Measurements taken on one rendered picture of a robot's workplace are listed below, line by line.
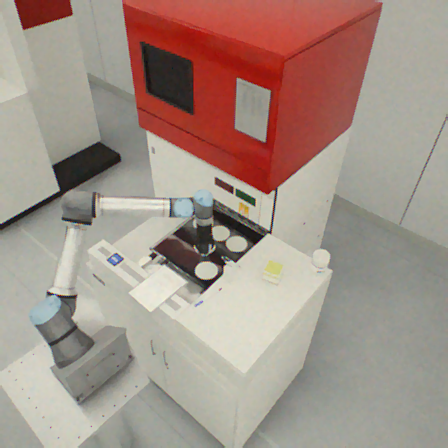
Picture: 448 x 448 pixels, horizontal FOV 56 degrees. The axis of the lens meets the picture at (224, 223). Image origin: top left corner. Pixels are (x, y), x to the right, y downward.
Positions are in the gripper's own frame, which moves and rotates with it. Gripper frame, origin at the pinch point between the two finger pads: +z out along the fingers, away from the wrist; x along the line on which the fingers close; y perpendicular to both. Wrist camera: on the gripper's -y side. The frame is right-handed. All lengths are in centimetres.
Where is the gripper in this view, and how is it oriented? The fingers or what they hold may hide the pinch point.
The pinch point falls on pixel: (204, 255)
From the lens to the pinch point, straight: 194.9
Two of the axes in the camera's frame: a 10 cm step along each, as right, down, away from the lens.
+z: -0.2, 7.1, 7.0
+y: -0.5, -7.0, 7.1
